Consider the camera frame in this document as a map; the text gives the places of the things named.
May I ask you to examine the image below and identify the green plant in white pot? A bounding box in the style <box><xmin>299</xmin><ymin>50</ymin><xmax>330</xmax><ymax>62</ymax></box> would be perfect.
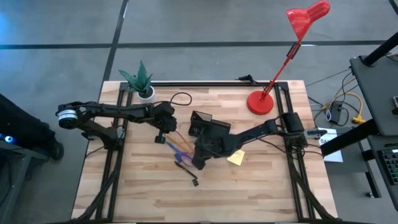
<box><xmin>118</xmin><ymin>60</ymin><xmax>156</xmax><ymax>102</ymax></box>

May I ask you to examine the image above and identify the grey metal stand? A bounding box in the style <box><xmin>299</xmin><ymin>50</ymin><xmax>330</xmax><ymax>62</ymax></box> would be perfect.
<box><xmin>0</xmin><ymin>133</ymin><xmax>50</xmax><ymax>224</ymax></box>

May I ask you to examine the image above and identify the black power adaptor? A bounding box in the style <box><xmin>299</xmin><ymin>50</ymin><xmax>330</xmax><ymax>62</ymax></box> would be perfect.
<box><xmin>325</xmin><ymin>101</ymin><xmax>345</xmax><ymax>124</ymax></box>

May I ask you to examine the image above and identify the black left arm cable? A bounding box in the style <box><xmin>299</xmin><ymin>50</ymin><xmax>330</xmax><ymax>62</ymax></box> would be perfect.
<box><xmin>155</xmin><ymin>91</ymin><xmax>193</xmax><ymax>107</ymax></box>

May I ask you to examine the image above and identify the black mesh desk organizer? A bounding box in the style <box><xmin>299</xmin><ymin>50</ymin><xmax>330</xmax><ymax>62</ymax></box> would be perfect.
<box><xmin>188</xmin><ymin>110</ymin><xmax>231</xmax><ymax>138</ymax></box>

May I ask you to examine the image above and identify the black side desk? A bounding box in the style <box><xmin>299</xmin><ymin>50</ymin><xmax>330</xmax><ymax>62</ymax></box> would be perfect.
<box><xmin>349</xmin><ymin>55</ymin><xmax>398</xmax><ymax>137</ymax></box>

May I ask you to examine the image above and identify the black crossbar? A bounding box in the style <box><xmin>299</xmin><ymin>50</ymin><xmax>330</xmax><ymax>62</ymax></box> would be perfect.
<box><xmin>320</xmin><ymin>119</ymin><xmax>381</xmax><ymax>157</ymax></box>

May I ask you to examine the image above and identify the white paper sheet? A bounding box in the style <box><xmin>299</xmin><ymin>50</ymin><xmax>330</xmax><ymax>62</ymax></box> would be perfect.
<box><xmin>317</xmin><ymin>127</ymin><xmax>344</xmax><ymax>163</ymax></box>

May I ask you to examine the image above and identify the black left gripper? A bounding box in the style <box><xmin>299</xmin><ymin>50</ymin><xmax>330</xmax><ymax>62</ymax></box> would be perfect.
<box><xmin>152</xmin><ymin>101</ymin><xmax>178</xmax><ymax>144</ymax></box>

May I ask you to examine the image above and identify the orange pencil with eraser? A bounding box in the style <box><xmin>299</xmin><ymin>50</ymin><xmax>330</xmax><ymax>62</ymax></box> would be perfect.
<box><xmin>175</xmin><ymin>129</ymin><xmax>195</xmax><ymax>152</ymax></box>
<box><xmin>164</xmin><ymin>133</ymin><xmax>190</xmax><ymax>154</ymax></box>

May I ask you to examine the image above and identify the red desk lamp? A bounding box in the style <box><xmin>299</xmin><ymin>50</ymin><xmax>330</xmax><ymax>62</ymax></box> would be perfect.
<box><xmin>247</xmin><ymin>0</ymin><xmax>331</xmax><ymax>116</ymax></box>

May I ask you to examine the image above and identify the black clamp handle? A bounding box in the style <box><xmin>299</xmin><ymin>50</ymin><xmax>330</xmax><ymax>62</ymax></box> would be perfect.
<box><xmin>306</xmin><ymin>129</ymin><xmax>328</xmax><ymax>139</ymax></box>

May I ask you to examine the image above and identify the black keypad device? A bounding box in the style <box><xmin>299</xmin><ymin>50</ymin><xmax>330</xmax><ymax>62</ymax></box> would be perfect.
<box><xmin>376</xmin><ymin>148</ymin><xmax>398</xmax><ymax>186</ymax></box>

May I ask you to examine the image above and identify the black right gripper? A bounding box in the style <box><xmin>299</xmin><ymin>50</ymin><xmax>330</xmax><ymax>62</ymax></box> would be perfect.
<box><xmin>191</xmin><ymin>124</ymin><xmax>237</xmax><ymax>170</ymax></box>

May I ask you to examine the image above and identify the black pole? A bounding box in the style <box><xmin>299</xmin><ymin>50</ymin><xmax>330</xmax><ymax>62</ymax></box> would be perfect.
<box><xmin>362</xmin><ymin>30</ymin><xmax>398</xmax><ymax>67</ymax></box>

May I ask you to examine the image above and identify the person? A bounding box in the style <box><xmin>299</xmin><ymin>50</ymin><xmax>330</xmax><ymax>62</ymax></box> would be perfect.
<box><xmin>0</xmin><ymin>93</ymin><xmax>65</xmax><ymax>161</ymax></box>

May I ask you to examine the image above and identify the black pen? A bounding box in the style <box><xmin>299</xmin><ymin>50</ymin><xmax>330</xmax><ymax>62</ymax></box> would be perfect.
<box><xmin>174</xmin><ymin>161</ymin><xmax>198</xmax><ymax>180</ymax></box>

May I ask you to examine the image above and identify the yellow cable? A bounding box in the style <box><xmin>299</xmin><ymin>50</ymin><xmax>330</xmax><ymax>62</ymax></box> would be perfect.
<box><xmin>322</xmin><ymin>91</ymin><xmax>367</xmax><ymax>124</ymax></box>

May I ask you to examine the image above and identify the yellow sticky notes pad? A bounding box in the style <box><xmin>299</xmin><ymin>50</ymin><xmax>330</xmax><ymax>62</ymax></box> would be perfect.
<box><xmin>226</xmin><ymin>149</ymin><xmax>246</xmax><ymax>167</ymax></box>

